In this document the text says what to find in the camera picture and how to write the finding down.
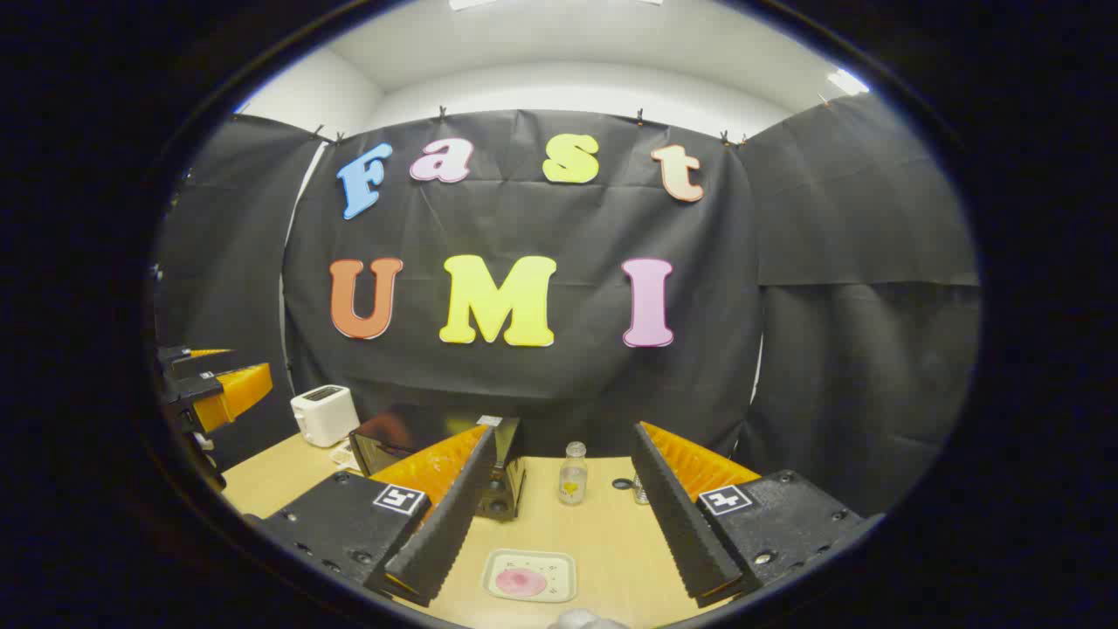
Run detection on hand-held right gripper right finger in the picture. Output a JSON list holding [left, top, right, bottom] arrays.
[[631, 422, 885, 610]]

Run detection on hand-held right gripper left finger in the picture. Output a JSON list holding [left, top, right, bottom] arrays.
[[247, 425, 499, 608]]

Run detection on pink round food slice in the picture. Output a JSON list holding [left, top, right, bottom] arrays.
[[495, 566, 549, 598]]

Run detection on black electric oven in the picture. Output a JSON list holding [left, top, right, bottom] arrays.
[[349, 404, 528, 523]]

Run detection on white square plate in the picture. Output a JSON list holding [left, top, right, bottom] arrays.
[[482, 548, 578, 604]]

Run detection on white toaster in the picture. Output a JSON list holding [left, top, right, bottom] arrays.
[[290, 385, 361, 448]]

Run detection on clear bottle yellow label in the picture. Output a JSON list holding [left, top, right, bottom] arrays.
[[559, 441, 589, 506]]

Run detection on black backdrop cloth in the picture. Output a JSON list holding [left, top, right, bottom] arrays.
[[153, 92, 981, 516]]

